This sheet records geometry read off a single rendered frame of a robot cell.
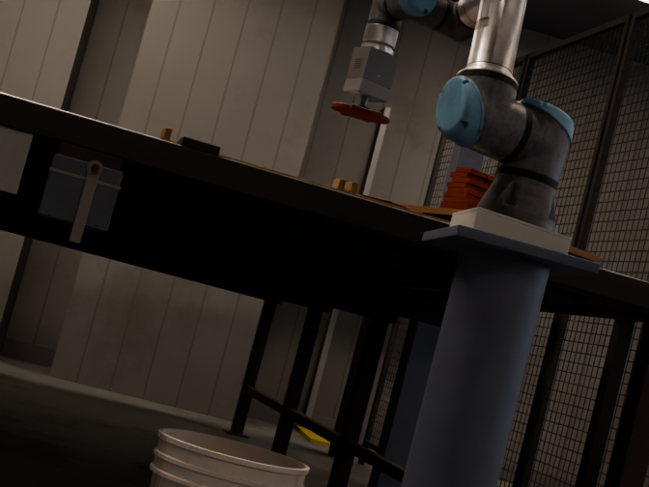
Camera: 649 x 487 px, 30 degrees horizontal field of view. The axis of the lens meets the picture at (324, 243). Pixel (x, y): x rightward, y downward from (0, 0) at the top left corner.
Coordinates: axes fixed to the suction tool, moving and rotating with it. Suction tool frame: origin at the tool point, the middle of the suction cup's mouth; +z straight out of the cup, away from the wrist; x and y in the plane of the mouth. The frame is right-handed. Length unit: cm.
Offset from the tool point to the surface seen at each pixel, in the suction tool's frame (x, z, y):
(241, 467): 36, 76, 31
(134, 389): -423, 108, -191
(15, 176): -3, 35, 72
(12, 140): -4, 29, 74
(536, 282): 63, 31, -3
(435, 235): 46, 26, 9
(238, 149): -413, -48, -211
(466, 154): -129, -32, -144
